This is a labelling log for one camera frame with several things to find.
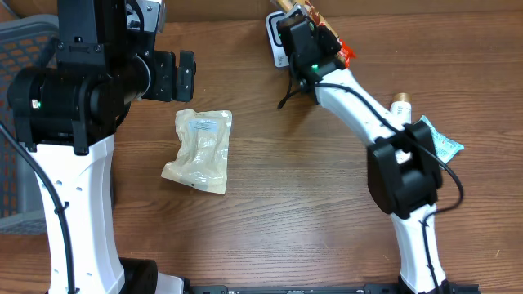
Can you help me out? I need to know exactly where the orange noodle packet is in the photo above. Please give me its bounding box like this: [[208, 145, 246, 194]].
[[270, 0, 355, 68]]

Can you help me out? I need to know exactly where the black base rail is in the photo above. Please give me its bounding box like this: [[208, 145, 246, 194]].
[[190, 283, 481, 294]]

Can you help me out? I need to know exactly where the beige clear pouch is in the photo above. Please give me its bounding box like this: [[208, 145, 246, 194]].
[[161, 109, 233, 194]]

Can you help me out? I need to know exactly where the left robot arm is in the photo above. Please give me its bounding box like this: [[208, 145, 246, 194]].
[[7, 0, 195, 294]]

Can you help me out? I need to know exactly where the white barcode scanner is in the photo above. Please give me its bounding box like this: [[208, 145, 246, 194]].
[[266, 11, 289, 68]]

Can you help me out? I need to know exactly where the white cream tube gold cap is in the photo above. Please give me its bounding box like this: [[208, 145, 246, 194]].
[[390, 92, 412, 124]]

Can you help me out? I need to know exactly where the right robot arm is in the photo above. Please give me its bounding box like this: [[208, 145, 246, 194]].
[[276, 15, 446, 293]]

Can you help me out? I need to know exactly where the teal tissue packet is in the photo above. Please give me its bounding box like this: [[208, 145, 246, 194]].
[[420, 115, 464, 163]]

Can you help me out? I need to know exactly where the grey plastic shopping basket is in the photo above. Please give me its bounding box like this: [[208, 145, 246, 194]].
[[1, 15, 59, 234]]

